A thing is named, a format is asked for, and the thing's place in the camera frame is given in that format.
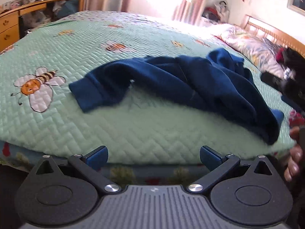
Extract dark blue knit sweater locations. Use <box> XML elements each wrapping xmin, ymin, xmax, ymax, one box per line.
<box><xmin>69</xmin><ymin>48</ymin><xmax>284</xmax><ymax>145</ymax></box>

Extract dark clothes pile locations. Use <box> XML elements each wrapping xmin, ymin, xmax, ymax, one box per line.
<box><xmin>275</xmin><ymin>48</ymin><xmax>304</xmax><ymax>77</ymax></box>

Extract person's right hand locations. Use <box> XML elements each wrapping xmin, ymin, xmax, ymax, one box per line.
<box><xmin>284</xmin><ymin>126</ymin><xmax>303</xmax><ymax>182</ymax></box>

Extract floral folded duvet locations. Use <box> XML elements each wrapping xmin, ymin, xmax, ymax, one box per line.
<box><xmin>213</xmin><ymin>23</ymin><xmax>284</xmax><ymax>77</ymax></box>

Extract wooden headboard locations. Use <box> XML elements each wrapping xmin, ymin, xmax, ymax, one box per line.
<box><xmin>240</xmin><ymin>15</ymin><xmax>304</xmax><ymax>56</ymax></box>

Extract green bee quilted bedspread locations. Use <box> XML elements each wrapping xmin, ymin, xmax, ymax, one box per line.
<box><xmin>1</xmin><ymin>11</ymin><xmax>293</xmax><ymax>169</ymax></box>

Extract cluttered bedside table pile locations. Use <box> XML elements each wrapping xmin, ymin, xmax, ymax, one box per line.
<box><xmin>202</xmin><ymin>0</ymin><xmax>230</xmax><ymax>23</ymax></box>

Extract right pink curtain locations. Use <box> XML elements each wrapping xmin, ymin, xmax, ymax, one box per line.
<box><xmin>172</xmin><ymin>0</ymin><xmax>208</xmax><ymax>25</ymax></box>

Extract wooden corner desk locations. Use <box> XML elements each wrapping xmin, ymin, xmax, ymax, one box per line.
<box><xmin>0</xmin><ymin>0</ymin><xmax>62</xmax><ymax>51</ymax></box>

